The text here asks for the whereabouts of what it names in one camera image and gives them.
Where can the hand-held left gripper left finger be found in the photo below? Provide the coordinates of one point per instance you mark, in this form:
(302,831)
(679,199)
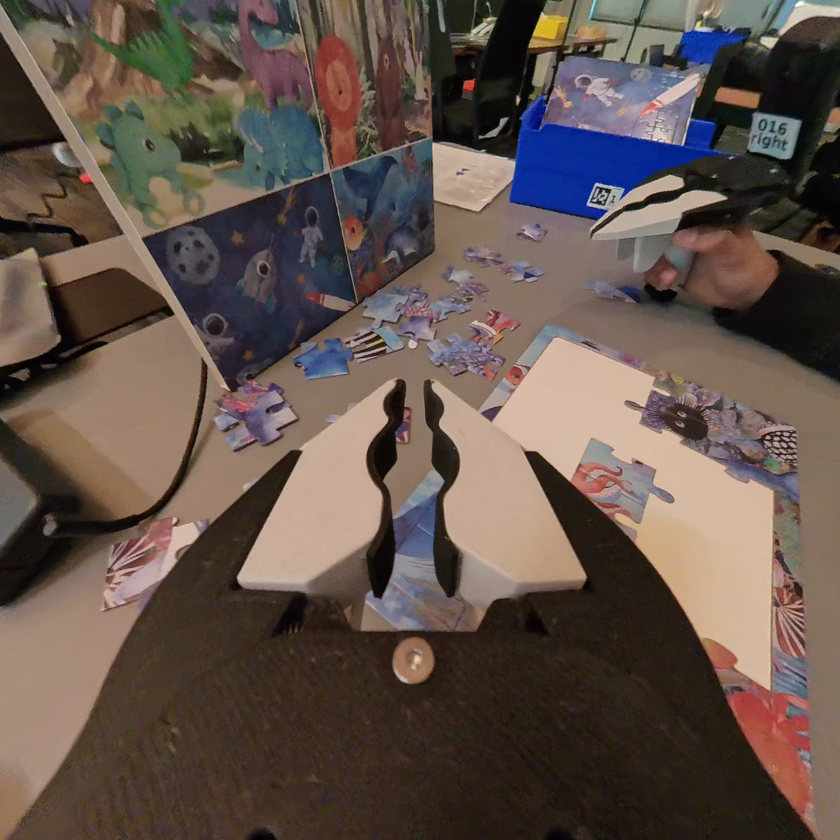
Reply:
(308,525)

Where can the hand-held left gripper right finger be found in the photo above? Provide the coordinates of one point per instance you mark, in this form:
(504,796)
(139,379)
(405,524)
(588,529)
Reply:
(518,525)

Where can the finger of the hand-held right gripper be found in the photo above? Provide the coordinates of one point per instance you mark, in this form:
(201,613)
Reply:
(649,220)
(663,185)

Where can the assembled crab whale puzzle pieces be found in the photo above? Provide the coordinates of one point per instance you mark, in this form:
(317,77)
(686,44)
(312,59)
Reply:
(413,531)

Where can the ocean jigsaw puzzle tray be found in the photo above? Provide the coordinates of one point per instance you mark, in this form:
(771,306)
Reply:
(590,394)

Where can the purple leaf puzzle piece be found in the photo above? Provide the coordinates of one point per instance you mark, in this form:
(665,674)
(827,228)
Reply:
(144,558)

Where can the sea urchin coral puzzle piece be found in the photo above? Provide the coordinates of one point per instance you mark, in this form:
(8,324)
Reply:
(663,410)

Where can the black sea urchin puzzle piece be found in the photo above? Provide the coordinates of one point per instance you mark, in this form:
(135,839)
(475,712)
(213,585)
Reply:
(702,423)

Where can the assembled coral reef puzzle pieces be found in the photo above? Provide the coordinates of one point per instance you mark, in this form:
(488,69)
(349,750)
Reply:
(754,439)

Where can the person's right forearm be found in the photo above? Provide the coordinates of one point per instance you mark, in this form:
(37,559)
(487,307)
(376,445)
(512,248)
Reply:
(800,315)

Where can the person's right hand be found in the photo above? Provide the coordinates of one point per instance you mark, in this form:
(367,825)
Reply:
(728,269)

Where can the space illustrated puzzle board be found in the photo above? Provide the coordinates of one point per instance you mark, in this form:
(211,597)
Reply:
(617,98)

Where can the blue plastic bin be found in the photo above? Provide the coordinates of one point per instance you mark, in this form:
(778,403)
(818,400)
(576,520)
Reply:
(558,170)

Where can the blue storage crate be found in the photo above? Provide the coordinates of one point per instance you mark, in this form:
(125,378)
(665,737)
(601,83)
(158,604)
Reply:
(709,46)

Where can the scattered loose puzzle pieces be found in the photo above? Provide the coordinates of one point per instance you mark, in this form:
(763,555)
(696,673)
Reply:
(459,354)

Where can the white paper sheet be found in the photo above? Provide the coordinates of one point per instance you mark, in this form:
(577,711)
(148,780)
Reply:
(472,174)

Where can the yellow plastic bin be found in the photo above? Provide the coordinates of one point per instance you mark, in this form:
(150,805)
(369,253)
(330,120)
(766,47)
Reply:
(551,26)

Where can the black office chair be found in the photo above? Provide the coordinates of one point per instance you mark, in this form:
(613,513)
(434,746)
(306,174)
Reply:
(492,72)

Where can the black electronic device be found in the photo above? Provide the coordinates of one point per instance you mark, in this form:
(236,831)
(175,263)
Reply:
(19,525)

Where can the black flat pad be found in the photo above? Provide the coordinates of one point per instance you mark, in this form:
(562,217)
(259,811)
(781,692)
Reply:
(105,295)

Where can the illustrated puzzle box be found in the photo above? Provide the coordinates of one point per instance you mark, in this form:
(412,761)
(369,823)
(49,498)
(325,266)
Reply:
(229,197)

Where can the black frame background table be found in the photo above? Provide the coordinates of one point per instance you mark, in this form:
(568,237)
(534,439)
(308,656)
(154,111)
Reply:
(738,98)

